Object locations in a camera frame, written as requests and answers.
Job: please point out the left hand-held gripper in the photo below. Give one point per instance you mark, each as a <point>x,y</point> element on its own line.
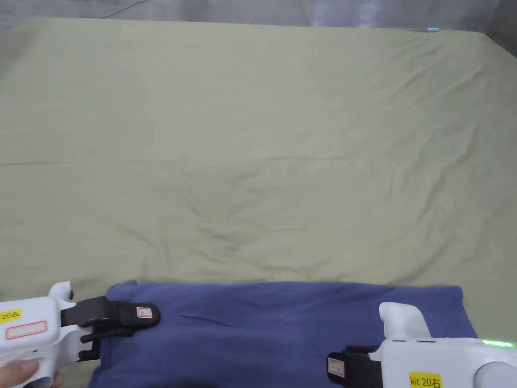
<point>28,335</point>

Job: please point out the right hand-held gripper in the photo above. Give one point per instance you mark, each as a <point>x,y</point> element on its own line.
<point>436,361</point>

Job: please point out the dark blue garment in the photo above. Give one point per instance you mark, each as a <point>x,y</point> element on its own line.
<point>242,335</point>

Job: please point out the person's left hand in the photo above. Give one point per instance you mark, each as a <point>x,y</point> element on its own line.
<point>16,374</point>

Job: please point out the bed with pale green sheet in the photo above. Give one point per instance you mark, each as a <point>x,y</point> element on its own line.
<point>258,141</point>

